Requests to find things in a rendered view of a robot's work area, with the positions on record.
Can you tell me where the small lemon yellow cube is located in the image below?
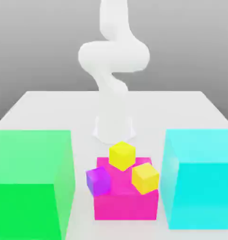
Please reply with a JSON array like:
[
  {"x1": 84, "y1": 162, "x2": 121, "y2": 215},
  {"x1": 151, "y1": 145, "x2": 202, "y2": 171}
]
[{"x1": 108, "y1": 141, "x2": 137, "y2": 172}]

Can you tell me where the small purple cube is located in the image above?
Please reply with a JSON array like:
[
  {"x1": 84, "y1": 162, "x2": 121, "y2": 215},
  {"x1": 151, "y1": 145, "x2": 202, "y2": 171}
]
[{"x1": 85, "y1": 166, "x2": 111, "y2": 197}]

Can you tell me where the small golden yellow cube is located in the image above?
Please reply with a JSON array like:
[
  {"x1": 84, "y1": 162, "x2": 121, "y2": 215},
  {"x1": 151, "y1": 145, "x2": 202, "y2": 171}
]
[{"x1": 131, "y1": 162, "x2": 160, "y2": 195}]

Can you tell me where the large magenta box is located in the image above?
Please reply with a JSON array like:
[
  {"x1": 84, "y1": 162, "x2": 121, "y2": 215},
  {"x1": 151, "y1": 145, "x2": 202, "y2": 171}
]
[{"x1": 93, "y1": 157, "x2": 160, "y2": 221}]

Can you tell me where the large green box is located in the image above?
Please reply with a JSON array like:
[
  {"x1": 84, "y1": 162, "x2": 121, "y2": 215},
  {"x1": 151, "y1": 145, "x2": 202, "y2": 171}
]
[{"x1": 0, "y1": 129, "x2": 76, "y2": 240}]

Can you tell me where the large cyan box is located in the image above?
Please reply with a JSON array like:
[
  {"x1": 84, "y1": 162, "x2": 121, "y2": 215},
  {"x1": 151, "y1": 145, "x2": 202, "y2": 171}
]
[{"x1": 160, "y1": 128, "x2": 228, "y2": 231}]

